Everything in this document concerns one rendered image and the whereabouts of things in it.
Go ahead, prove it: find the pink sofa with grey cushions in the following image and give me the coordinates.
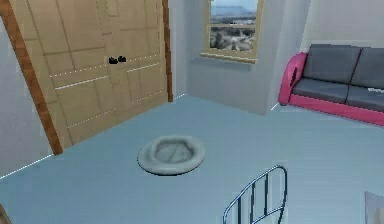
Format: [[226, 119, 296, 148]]
[[278, 43, 384, 128]]

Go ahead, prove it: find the wooden framed window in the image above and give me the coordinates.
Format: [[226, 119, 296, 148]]
[[199, 0, 265, 65]]

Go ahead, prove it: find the grey round pet bed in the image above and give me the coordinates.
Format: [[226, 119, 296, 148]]
[[136, 134, 206, 176]]

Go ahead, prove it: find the pale grey flat object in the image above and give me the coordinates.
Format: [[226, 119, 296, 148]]
[[363, 190, 384, 224]]

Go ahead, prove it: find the metal wire chair back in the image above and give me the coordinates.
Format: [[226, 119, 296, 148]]
[[222, 164, 289, 224]]

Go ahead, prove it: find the light wooden double door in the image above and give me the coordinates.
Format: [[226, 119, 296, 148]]
[[0, 0, 174, 156]]

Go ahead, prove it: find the brown wooden corner piece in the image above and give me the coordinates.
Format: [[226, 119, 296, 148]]
[[0, 203, 13, 224]]

